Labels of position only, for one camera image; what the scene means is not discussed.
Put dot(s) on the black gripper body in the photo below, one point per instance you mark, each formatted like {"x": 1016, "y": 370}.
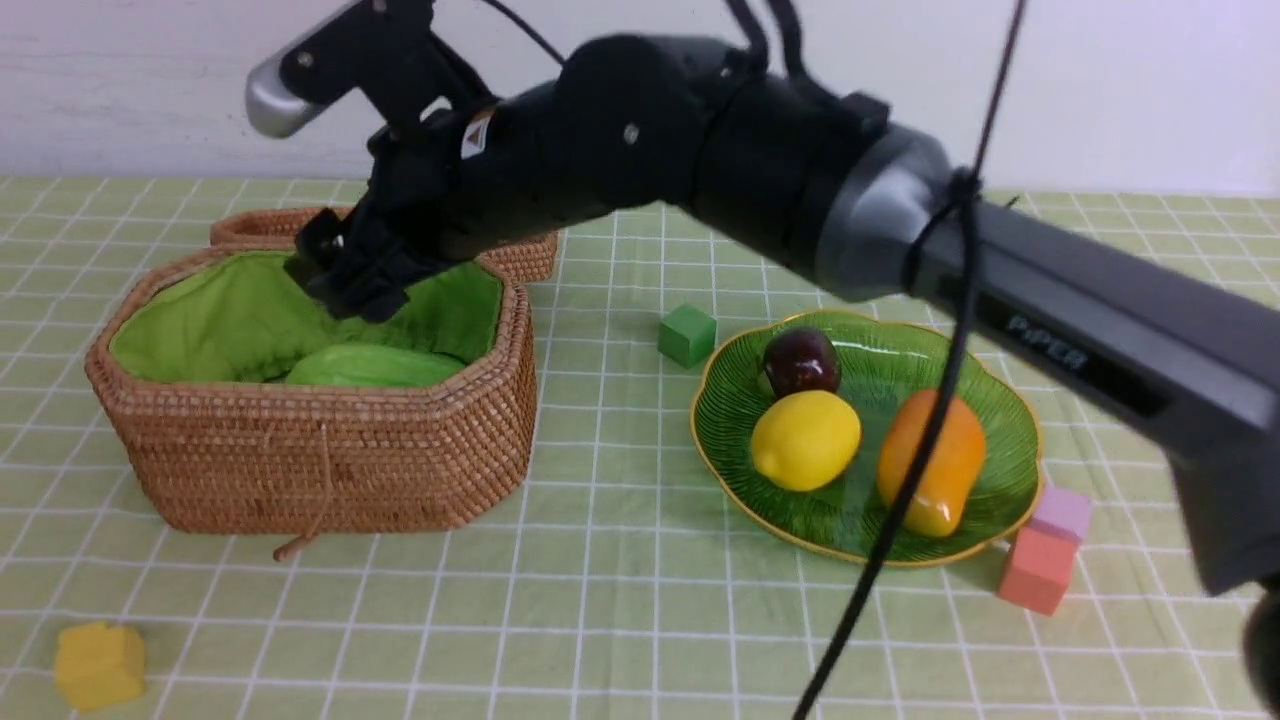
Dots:
{"x": 467, "y": 185}

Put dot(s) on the green ridged gourd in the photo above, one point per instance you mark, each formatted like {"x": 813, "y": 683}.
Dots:
{"x": 357, "y": 365}

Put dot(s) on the dark purple mangosteen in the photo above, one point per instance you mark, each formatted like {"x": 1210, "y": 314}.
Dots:
{"x": 797, "y": 360}

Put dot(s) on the yellow lemon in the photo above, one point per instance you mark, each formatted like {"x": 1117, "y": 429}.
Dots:
{"x": 805, "y": 441}

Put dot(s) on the orange yellow mango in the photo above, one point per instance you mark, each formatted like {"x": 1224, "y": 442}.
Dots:
{"x": 956, "y": 463}

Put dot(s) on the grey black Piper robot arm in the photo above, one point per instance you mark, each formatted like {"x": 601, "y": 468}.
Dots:
{"x": 827, "y": 187}

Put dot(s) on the green foam cube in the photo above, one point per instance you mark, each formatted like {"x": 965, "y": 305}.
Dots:
{"x": 687, "y": 336}

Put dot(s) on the woven wicker basket green lining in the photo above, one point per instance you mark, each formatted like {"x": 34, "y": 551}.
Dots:
{"x": 190, "y": 371}

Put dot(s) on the green leaf-shaped glass plate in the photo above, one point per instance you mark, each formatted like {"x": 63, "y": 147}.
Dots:
{"x": 884, "y": 363}

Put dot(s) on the black zip tie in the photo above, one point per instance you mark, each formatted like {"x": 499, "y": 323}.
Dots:
{"x": 995, "y": 90}

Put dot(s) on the yellow foam block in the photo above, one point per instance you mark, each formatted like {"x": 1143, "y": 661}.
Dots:
{"x": 99, "y": 665}

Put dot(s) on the pink foam cube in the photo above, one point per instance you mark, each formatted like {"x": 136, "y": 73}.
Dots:
{"x": 1038, "y": 570}

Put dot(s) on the lilac foam cube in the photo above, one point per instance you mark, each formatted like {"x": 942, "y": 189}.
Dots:
{"x": 1063, "y": 514}

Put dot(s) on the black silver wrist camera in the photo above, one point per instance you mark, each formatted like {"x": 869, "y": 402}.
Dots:
{"x": 387, "y": 50}

